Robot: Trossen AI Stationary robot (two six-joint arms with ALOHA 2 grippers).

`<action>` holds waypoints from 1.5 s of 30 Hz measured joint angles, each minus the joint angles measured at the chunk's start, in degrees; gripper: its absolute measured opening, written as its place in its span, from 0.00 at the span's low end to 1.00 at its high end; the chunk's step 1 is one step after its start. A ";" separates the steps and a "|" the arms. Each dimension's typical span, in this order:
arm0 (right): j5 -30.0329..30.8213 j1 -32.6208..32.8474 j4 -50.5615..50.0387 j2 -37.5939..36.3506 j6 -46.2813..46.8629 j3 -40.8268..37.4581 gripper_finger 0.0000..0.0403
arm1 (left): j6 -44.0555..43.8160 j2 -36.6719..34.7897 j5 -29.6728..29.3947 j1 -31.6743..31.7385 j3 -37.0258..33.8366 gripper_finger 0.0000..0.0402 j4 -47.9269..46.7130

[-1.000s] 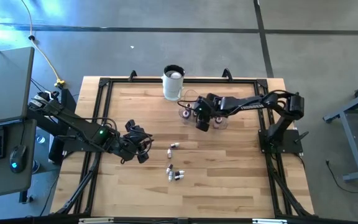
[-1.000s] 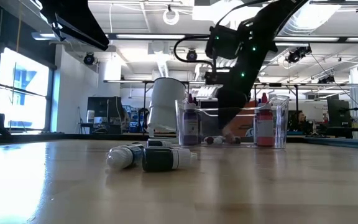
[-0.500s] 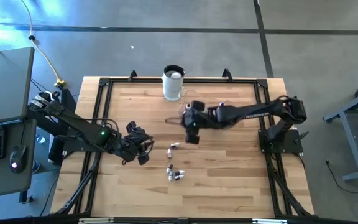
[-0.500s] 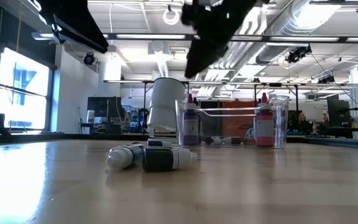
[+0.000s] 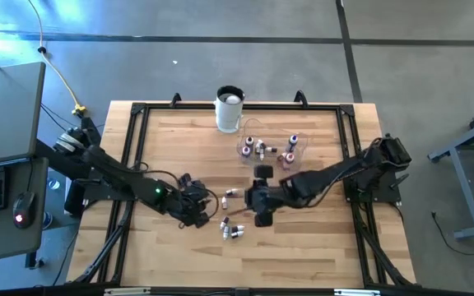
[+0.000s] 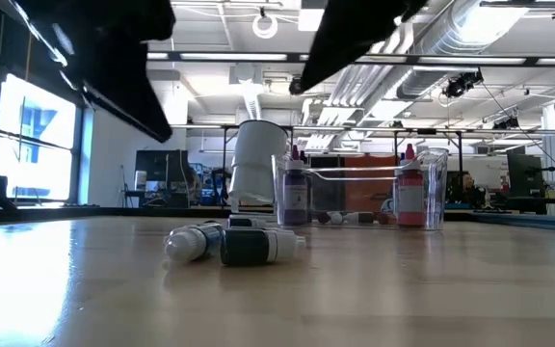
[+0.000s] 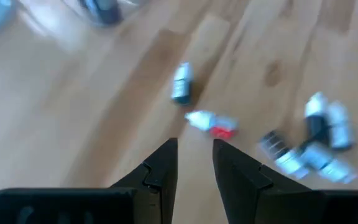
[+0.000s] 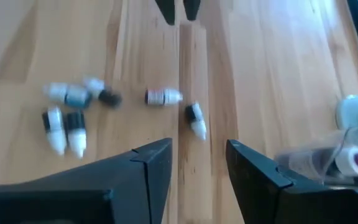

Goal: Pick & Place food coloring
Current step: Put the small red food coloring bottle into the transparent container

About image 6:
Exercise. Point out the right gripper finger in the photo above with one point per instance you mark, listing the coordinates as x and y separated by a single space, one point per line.
350 38

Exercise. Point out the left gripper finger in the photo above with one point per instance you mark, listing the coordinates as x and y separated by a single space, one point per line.
118 82

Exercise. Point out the large purple food coloring bottle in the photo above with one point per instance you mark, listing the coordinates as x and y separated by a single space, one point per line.
295 197

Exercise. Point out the large red food coloring bottle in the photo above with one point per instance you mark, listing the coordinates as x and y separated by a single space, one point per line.
410 202

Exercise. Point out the large window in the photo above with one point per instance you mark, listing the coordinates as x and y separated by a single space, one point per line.
51 144

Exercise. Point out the black cabinet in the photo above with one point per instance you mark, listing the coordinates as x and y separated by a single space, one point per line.
162 166

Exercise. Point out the long ceiling light strip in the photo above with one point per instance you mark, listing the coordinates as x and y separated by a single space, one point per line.
234 56

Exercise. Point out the tall white cup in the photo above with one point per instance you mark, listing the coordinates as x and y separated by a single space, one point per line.
258 164

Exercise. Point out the orange board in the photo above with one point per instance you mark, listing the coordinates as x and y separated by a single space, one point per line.
369 193

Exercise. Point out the clear plastic bin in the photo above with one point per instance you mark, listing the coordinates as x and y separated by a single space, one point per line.
434 193

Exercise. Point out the person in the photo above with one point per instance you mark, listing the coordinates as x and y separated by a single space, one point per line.
467 185

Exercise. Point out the black monitor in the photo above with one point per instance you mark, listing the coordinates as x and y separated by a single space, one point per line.
523 173

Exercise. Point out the black ceiling camera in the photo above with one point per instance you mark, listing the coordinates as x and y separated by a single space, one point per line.
506 123
460 84
294 87

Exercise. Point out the black background gantry frame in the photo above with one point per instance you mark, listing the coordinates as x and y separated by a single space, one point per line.
195 126

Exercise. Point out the silver ventilation duct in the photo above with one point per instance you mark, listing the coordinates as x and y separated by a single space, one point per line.
456 34

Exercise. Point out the black aluminium table frame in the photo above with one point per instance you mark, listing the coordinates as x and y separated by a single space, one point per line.
65 212

